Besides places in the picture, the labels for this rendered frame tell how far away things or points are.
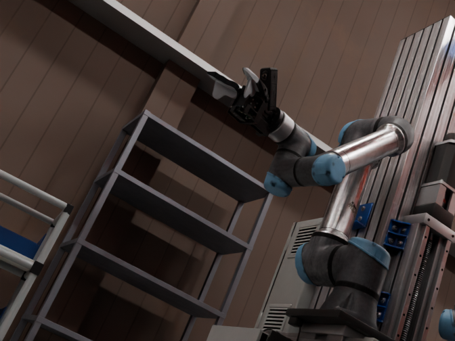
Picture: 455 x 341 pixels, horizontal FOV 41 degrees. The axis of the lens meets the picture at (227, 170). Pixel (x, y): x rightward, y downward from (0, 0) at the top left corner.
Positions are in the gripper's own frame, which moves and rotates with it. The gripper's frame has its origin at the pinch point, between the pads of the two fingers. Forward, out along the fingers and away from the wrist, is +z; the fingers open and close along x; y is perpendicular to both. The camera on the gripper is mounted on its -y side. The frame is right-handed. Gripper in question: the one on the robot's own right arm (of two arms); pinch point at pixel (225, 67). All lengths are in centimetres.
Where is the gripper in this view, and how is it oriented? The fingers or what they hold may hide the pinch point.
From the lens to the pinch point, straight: 151.3
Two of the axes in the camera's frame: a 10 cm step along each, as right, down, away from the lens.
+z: -6.6, -5.3, -5.4
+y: -4.6, 8.5, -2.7
